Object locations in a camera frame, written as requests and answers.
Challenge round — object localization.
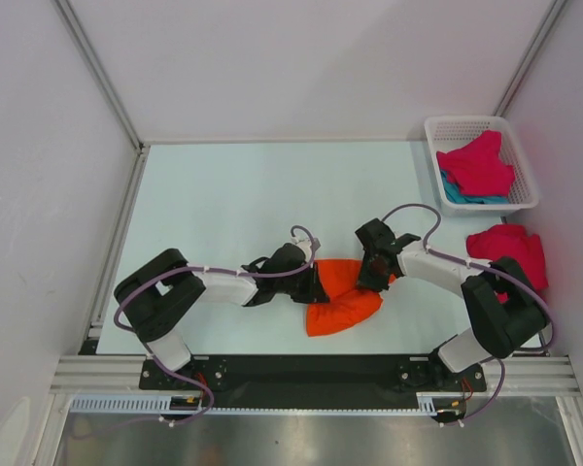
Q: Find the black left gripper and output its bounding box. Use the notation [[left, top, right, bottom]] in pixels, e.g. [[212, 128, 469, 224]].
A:
[[275, 262, 327, 304]]

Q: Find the orange t shirt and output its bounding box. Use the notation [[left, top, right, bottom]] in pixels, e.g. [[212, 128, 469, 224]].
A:
[[305, 259, 384, 337]]

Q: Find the white plastic basket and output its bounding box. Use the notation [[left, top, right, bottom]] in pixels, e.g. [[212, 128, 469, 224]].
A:
[[424, 116, 539, 216]]

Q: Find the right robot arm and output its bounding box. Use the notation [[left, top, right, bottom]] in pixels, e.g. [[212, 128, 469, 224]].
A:
[[356, 218, 550, 389]]

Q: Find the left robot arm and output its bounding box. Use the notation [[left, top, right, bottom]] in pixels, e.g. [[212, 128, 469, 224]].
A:
[[114, 240, 329, 388]]

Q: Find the teal t shirt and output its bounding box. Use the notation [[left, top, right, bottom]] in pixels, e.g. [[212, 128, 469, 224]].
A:
[[439, 168, 509, 205]]

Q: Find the folded pink t shirt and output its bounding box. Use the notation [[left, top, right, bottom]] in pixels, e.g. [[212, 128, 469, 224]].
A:
[[465, 224, 548, 292]]

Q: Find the pink t shirt in basket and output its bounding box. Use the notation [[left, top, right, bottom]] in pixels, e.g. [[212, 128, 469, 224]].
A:
[[436, 130, 516, 198]]

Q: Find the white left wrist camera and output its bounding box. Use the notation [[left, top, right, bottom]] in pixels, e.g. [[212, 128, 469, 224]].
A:
[[291, 237, 321, 263]]

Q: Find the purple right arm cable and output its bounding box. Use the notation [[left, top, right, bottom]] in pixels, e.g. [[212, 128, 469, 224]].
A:
[[381, 203, 555, 428]]

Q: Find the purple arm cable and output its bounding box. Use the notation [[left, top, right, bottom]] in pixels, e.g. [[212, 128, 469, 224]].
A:
[[381, 203, 555, 428], [114, 223, 317, 428]]

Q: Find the white slotted cable duct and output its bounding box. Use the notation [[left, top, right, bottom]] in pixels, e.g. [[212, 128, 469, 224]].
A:
[[71, 393, 464, 416]]

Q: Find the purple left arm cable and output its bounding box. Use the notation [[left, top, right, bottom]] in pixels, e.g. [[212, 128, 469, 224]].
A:
[[114, 223, 317, 428]]

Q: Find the aluminium front rail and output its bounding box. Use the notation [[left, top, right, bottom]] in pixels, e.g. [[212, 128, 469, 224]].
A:
[[50, 355, 581, 397]]

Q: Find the right aluminium corner post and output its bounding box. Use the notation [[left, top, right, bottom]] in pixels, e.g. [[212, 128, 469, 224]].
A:
[[493, 0, 571, 117]]

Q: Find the aluminium corner post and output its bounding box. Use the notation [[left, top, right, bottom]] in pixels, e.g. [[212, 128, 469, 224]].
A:
[[51, 0, 145, 151], [493, 0, 571, 117]]

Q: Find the left aluminium corner post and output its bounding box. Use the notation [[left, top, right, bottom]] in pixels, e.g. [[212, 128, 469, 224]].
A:
[[51, 0, 145, 151]]

